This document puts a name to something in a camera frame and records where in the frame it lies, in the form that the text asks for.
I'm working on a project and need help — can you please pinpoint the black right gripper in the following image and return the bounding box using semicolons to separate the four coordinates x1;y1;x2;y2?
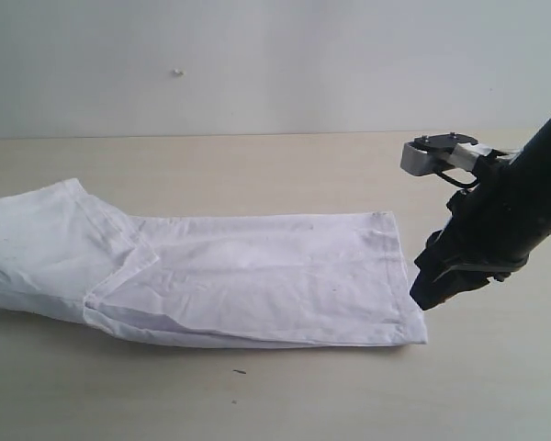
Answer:
410;190;528;311

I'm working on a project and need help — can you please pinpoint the white t-shirt red lettering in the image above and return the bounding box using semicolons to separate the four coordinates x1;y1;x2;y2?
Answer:
0;179;428;349

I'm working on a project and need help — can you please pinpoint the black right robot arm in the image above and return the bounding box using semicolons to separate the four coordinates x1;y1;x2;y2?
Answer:
400;118;551;311

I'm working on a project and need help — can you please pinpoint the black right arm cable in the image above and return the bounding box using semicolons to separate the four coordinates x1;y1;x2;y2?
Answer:
438;158;481;188

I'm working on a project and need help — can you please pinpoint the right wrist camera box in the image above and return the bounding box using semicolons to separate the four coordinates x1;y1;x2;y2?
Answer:
400;132;520;176

